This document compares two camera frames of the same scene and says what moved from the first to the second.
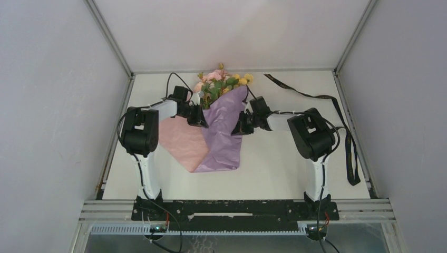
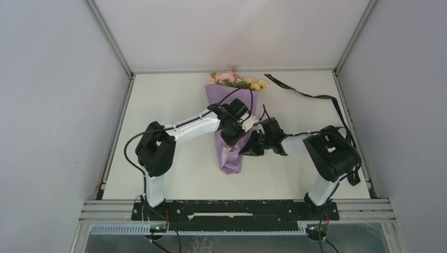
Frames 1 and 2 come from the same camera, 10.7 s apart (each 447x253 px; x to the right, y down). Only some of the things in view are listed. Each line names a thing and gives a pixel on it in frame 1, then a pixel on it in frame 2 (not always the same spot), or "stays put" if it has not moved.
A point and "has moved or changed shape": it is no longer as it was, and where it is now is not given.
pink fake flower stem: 212,89 -> 230,78
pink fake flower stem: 199,87 -> 215,78
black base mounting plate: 198,215 stays put
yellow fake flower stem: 234,82 -> 260,86
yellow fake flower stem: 249,78 -> 262,84
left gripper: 199,120 -> 232,141
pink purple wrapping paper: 204,149 has moved or changed shape
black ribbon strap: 353,174 stays put
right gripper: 242,127 -> 250,147
